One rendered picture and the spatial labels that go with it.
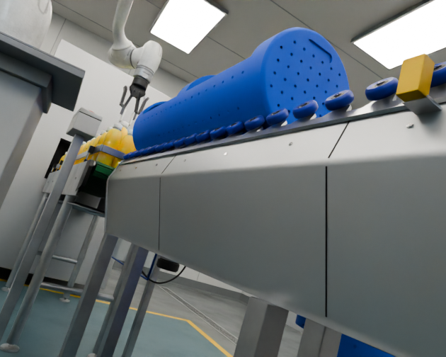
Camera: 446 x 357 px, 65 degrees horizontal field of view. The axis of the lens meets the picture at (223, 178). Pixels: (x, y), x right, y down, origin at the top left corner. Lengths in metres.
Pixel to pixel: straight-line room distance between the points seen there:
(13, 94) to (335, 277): 0.91
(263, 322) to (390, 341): 0.19
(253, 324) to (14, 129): 0.78
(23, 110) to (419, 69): 0.93
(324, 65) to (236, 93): 0.22
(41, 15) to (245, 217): 0.91
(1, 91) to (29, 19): 0.26
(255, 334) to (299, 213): 0.20
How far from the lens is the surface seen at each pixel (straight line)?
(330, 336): 0.69
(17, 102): 1.09
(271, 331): 0.59
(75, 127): 1.64
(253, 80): 0.79
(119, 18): 1.86
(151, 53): 1.86
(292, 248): 0.55
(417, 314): 0.44
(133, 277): 1.52
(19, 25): 1.24
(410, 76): 0.45
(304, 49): 0.87
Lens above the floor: 0.67
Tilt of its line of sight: 12 degrees up
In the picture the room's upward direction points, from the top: 17 degrees clockwise
